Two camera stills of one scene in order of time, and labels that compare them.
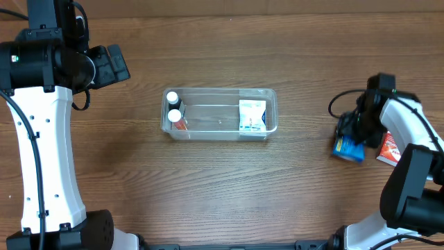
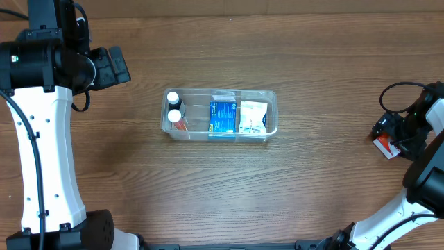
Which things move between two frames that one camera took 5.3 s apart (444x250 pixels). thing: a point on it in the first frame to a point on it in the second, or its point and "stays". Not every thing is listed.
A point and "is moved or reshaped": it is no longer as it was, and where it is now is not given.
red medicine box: x=389 y=153 is moved or reshaped
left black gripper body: x=113 y=64 stays
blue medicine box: x=345 y=147 to x=222 y=121
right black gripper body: x=352 y=129 to x=387 y=126
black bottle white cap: x=172 y=98 stays
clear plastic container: x=218 y=114 stays
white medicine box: x=252 y=115 stays
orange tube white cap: x=177 y=122 stays
